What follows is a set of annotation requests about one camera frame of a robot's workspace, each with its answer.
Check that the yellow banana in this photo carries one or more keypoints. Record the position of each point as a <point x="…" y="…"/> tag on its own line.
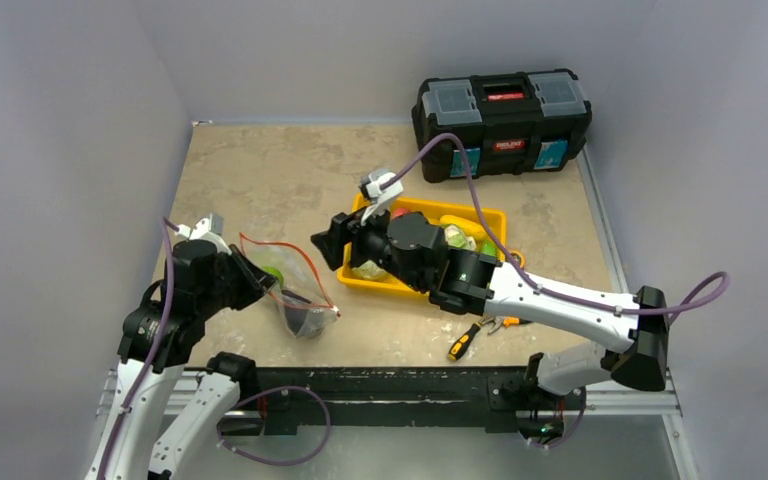
<point x="467" y="224"/>

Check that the small green ball vegetable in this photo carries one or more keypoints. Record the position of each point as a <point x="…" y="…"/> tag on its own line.
<point x="275" y="273"/>

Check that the white cauliflower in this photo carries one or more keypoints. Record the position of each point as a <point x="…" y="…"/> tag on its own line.
<point x="457" y="238"/>

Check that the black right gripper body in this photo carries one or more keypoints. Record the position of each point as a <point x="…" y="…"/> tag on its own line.
<point x="344" y="237"/>

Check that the red peach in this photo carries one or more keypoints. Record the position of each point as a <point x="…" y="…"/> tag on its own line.
<point x="399" y="212"/>

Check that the green cabbage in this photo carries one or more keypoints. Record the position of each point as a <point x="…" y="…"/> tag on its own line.
<point x="369" y="271"/>

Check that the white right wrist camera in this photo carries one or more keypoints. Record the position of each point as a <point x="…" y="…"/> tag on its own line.
<point x="380" y="188"/>

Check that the yellow plastic tray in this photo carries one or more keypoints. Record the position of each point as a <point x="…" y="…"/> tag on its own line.
<point x="437" y="213"/>

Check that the yellow black screwdriver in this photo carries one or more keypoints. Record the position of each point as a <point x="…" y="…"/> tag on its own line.
<point x="462" y="343"/>

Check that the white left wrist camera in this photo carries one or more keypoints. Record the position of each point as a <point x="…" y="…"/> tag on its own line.
<point x="209" y="229"/>

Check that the orange handled pliers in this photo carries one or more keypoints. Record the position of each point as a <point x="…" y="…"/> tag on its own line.
<point x="495" y="323"/>

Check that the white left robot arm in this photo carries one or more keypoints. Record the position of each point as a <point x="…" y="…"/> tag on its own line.
<point x="200" y="279"/>

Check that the green pepper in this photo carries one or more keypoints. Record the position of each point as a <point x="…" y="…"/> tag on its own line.
<point x="488" y="248"/>

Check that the purple eggplant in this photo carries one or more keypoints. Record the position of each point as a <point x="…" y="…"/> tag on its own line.
<point x="307" y="322"/>

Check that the black plastic toolbox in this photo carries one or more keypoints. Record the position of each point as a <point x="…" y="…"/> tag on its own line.
<point x="508" y="123"/>

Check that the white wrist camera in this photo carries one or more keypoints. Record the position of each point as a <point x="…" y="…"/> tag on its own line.
<point x="380" y="188"/>
<point x="209" y="229"/>

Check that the clear orange zip bag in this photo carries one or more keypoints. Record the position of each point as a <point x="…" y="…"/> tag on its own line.
<point x="303" y="286"/>

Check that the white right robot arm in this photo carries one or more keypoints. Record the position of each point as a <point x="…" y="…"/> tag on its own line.
<point x="627" y="334"/>

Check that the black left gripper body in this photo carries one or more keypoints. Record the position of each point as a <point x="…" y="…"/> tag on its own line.
<point x="232" y="287"/>

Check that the black metal base frame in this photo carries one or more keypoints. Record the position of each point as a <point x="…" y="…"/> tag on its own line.
<point x="279" y="400"/>

